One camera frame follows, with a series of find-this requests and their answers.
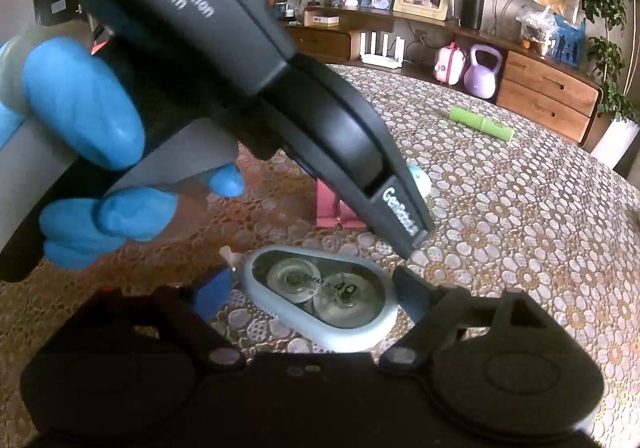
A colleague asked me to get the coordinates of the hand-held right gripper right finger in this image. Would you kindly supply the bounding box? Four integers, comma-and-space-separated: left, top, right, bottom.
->
377, 267, 551, 373

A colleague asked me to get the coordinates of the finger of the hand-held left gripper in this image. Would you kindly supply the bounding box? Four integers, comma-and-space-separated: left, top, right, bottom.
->
350, 163, 435, 259

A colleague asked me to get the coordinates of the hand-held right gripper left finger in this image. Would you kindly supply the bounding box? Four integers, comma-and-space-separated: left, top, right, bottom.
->
100, 270, 246, 371

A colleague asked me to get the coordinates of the light blue correction tape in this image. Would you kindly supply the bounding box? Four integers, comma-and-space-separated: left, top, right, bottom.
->
220, 244, 401, 353

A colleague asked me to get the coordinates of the person's left hand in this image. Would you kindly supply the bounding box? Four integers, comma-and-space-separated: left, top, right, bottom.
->
0, 38, 246, 271

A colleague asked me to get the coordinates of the teal oval case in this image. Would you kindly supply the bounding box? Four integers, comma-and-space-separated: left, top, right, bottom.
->
407, 165, 432, 199

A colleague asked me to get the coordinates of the pink toy packet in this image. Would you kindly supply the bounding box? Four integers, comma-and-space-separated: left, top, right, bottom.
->
316, 178, 368, 229

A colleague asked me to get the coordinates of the patterned lace tablecloth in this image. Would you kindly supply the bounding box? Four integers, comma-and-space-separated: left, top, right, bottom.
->
0, 62, 640, 448

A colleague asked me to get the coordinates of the green tube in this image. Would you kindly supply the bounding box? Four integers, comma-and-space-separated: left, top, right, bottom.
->
448, 108, 516, 141

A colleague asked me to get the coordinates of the flat cardboard box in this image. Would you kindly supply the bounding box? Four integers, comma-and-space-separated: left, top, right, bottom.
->
304, 10, 341, 27

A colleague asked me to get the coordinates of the pink toy backpack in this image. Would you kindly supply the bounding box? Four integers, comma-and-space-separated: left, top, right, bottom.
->
433, 42, 468, 84

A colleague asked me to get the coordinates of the white router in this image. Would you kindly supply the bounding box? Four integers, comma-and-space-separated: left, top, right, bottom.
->
352, 30, 407, 67

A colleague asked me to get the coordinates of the purple kettlebell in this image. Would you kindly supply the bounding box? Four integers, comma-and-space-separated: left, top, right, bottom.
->
463, 44, 503, 99

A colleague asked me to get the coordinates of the wooden sideboard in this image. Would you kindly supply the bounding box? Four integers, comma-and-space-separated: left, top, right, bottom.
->
285, 5, 603, 146

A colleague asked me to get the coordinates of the black speaker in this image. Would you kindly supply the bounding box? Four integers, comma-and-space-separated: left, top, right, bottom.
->
460, 0, 486, 30

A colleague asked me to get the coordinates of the clear plastic bag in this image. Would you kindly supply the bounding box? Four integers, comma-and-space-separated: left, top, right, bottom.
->
517, 5, 558, 56

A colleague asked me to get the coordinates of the blue plastic bag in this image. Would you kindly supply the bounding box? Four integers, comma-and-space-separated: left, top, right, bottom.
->
552, 15, 587, 66

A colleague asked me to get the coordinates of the tall plant in white planter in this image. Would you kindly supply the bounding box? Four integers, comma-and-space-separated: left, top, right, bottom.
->
580, 0, 640, 169

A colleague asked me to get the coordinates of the wooden picture frame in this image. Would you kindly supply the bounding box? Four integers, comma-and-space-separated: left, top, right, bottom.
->
392, 0, 451, 21

